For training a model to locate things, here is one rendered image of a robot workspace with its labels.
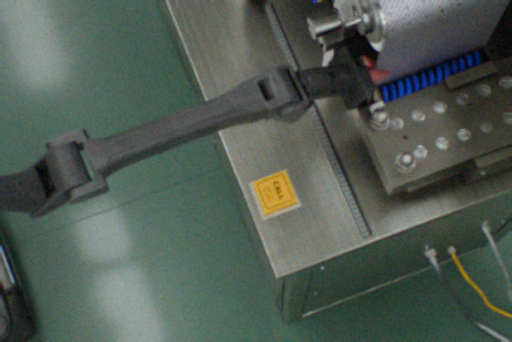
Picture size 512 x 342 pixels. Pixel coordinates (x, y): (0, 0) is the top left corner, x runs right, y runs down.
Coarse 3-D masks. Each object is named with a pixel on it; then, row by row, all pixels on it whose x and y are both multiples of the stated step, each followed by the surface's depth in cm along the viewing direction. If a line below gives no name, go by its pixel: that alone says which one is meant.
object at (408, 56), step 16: (480, 16) 171; (496, 16) 174; (432, 32) 169; (448, 32) 172; (464, 32) 175; (480, 32) 179; (400, 48) 170; (416, 48) 173; (432, 48) 177; (448, 48) 180; (464, 48) 184; (384, 64) 175; (400, 64) 178; (416, 64) 182; (432, 64) 185; (384, 80) 183
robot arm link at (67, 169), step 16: (64, 144) 157; (48, 160) 157; (64, 160) 156; (80, 160) 158; (0, 176) 155; (16, 176) 157; (32, 176) 159; (48, 176) 163; (64, 176) 156; (80, 176) 156; (0, 192) 153; (16, 192) 155; (32, 192) 157; (48, 192) 163; (64, 192) 156; (0, 208) 155; (16, 208) 158; (32, 208) 159; (48, 208) 161
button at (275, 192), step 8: (272, 176) 191; (280, 176) 191; (256, 184) 191; (264, 184) 191; (272, 184) 191; (280, 184) 191; (288, 184) 191; (256, 192) 191; (264, 192) 191; (272, 192) 191; (280, 192) 190; (288, 192) 190; (264, 200) 190; (272, 200) 190; (280, 200) 190; (288, 200) 190; (296, 200) 190; (264, 208) 190; (272, 208) 190; (280, 208) 190
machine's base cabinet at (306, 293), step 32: (160, 0) 271; (224, 160) 256; (448, 224) 207; (480, 224) 224; (352, 256) 199; (384, 256) 216; (416, 256) 236; (448, 256) 259; (288, 288) 208; (320, 288) 226; (352, 288) 248; (288, 320) 257
